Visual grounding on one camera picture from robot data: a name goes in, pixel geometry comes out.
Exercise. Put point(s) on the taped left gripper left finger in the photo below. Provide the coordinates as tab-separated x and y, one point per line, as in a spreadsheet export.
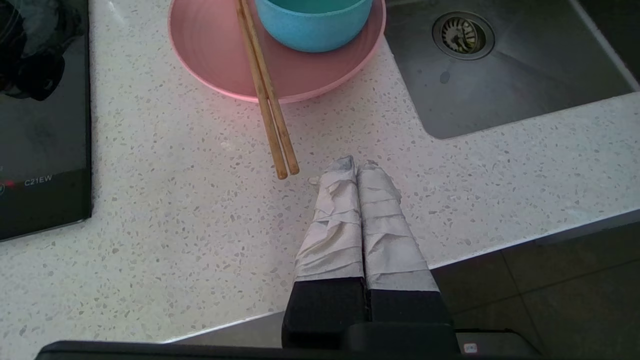
332	235

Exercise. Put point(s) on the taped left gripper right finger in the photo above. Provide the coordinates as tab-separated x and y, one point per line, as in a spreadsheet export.
390	240

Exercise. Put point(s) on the stainless steel sink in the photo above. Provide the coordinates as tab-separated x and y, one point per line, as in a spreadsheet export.
525	85

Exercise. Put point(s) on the metal sink drain strainer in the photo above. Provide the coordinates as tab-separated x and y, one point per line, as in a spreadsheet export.
462	35

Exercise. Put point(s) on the teal blue bowl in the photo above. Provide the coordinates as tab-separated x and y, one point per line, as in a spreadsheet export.
312	27

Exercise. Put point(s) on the pink round plate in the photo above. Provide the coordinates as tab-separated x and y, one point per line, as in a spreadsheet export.
210	45

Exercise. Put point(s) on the black induction cooktop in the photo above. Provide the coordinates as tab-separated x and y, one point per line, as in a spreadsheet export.
45	150

